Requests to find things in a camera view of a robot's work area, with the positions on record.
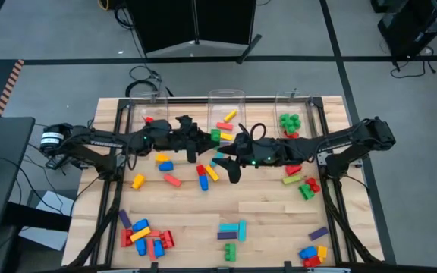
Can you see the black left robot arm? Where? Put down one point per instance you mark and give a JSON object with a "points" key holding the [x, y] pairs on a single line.
{"points": [[101, 138]]}

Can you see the teal block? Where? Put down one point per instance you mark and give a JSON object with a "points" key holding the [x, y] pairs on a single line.
{"points": [[228, 227], [216, 157], [242, 230]]}

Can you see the red chunky block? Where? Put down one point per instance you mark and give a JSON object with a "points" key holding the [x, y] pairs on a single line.
{"points": [[149, 120], [201, 170]]}

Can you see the light green flat block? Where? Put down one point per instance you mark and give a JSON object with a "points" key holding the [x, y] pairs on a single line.
{"points": [[291, 179]]}

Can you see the green studded block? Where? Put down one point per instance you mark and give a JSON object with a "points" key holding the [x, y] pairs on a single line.
{"points": [[284, 118], [306, 192], [215, 135], [230, 252], [295, 120], [290, 129]]}

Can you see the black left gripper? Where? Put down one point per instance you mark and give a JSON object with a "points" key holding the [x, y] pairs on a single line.
{"points": [[182, 138]]}

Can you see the blue rounded block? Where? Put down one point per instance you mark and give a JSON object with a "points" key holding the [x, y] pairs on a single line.
{"points": [[140, 224], [203, 183], [308, 252], [159, 248], [140, 246], [166, 166]]}

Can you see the red studded block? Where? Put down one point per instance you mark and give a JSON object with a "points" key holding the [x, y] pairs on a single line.
{"points": [[293, 170], [126, 238], [167, 239], [312, 185], [291, 135], [312, 261]]}

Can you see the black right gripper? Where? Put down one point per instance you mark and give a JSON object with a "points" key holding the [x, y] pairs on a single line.
{"points": [[260, 151]]}

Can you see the black desk base bar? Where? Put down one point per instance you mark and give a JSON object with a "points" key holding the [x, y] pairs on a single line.
{"points": [[36, 218]]}

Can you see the yellow chunky block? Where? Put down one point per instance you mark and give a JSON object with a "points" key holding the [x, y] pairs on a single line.
{"points": [[138, 181], [162, 157], [322, 251]]}

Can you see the clear plastic bin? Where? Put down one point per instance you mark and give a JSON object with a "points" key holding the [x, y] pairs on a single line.
{"points": [[305, 113], [218, 110], [148, 108]]}

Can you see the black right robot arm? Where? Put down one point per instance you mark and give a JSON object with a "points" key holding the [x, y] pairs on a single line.
{"points": [[336, 140]]}

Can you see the black computer tower cart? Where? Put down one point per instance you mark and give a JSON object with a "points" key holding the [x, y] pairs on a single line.
{"points": [[412, 26]]}

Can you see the salmon block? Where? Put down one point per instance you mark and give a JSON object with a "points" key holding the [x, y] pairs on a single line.
{"points": [[224, 126], [154, 233], [172, 180], [151, 251]]}

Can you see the black desk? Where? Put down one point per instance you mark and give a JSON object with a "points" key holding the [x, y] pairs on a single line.
{"points": [[2, 170]]}

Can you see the orange black hazard strip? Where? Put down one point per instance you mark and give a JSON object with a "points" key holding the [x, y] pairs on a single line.
{"points": [[9, 87]]}

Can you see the black partition panel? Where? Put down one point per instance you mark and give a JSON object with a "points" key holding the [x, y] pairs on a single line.
{"points": [[226, 19], [161, 22]]}

